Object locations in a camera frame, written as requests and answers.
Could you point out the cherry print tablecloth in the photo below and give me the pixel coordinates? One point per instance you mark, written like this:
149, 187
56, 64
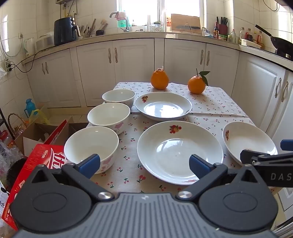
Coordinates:
215, 103

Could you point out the metal faucet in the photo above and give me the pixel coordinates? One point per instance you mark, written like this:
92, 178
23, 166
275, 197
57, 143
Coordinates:
125, 28

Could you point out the wooden cutting board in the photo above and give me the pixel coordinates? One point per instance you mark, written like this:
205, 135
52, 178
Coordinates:
185, 20

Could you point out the glass jar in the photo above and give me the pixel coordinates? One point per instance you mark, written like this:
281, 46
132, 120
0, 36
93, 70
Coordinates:
156, 27

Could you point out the blue thermos flask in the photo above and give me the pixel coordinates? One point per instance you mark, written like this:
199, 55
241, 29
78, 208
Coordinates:
29, 108

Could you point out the white electric kettle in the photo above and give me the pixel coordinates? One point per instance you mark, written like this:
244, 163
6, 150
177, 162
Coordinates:
29, 47

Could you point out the white tray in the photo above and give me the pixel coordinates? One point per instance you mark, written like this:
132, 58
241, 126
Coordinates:
250, 43

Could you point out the white plate fruit print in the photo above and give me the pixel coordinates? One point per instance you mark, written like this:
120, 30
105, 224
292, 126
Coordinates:
160, 105
247, 137
174, 148

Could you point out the yellow plastic bag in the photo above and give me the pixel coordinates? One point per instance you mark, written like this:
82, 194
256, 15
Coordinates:
39, 116

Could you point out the kitchen utensils holder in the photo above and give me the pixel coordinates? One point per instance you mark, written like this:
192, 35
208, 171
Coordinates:
91, 31

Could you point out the brown cardboard box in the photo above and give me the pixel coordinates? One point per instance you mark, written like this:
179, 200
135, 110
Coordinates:
32, 135

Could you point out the orange with green leaf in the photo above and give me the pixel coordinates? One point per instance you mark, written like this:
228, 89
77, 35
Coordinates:
196, 85

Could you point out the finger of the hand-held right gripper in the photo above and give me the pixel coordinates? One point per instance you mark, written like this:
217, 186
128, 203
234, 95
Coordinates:
248, 155
287, 145

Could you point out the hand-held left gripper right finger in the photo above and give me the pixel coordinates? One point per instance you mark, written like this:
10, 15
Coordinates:
198, 167

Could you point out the orange without leaf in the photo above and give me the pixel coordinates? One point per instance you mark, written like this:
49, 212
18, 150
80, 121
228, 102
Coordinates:
159, 79

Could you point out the green dish soap bottle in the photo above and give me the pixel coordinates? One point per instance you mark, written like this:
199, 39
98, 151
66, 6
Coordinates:
121, 23

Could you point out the dark sauce bottle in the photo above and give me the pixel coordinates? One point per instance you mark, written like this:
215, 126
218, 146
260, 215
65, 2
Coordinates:
216, 31

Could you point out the pink cloth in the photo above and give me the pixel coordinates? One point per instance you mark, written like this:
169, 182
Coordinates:
120, 14

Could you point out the white kitchen cabinets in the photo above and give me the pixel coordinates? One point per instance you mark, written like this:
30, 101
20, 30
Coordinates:
135, 59

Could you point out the red carton box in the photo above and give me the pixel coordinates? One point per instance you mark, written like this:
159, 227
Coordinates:
29, 164

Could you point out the dark blue air fryer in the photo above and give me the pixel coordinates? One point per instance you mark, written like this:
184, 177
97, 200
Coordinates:
64, 32

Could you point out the white power strip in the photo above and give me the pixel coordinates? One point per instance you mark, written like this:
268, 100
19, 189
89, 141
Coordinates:
7, 65

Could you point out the white bowl pink flower print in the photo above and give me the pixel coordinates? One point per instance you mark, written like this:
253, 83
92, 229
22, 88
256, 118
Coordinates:
118, 95
91, 141
107, 114

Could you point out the wicker basket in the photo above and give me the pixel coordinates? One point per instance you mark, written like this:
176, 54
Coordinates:
17, 128

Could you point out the clear glass bottle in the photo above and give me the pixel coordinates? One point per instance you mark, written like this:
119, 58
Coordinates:
233, 36

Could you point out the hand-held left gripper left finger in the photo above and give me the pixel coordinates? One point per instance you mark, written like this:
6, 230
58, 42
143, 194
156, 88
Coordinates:
90, 165

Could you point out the black wok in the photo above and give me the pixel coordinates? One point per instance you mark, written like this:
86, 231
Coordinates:
281, 44

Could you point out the red knife block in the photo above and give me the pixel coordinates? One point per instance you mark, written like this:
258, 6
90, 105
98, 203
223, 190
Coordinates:
222, 27

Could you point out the white rice cooker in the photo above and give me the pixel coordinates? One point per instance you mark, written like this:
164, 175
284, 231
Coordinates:
44, 42

